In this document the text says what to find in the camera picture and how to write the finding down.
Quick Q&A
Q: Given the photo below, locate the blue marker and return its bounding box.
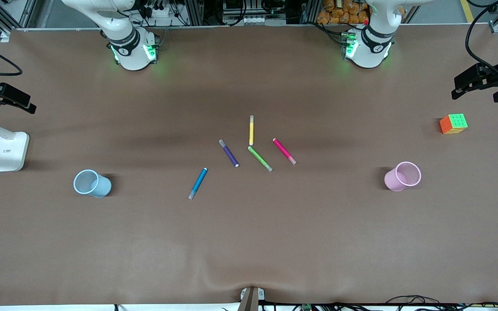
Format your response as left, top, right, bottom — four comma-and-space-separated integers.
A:
188, 168, 209, 200

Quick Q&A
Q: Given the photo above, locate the pink marker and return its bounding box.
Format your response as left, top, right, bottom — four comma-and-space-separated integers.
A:
272, 138, 297, 166

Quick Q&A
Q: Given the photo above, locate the white lamp stand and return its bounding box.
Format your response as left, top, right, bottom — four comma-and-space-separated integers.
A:
0, 114, 30, 173

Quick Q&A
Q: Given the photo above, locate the orange and green puzzle cube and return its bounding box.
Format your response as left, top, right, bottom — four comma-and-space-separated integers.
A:
439, 113, 469, 135

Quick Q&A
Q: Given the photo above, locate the light blue cup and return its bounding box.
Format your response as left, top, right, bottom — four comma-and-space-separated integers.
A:
73, 169, 113, 199

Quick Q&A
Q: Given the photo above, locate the pink cup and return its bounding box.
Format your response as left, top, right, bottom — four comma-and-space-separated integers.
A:
383, 161, 422, 192

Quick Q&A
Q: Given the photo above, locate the orange snack bag pile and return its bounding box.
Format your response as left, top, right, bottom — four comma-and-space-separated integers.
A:
317, 0, 370, 25

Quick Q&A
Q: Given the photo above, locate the white power strip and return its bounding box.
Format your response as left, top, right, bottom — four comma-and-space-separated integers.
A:
144, 3, 177, 19

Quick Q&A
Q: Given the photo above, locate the white terminal strip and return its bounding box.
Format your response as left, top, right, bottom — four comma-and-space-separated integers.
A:
242, 16, 287, 25

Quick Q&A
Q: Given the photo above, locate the purple marker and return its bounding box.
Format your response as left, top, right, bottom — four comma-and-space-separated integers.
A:
218, 139, 240, 168

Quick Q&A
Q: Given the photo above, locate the green marker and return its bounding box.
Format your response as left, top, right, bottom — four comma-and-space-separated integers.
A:
247, 146, 274, 173

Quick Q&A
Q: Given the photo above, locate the brown table cover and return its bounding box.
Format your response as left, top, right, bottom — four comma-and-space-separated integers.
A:
0, 24, 498, 307

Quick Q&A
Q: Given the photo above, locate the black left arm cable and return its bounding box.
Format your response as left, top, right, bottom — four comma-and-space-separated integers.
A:
465, 0, 498, 82

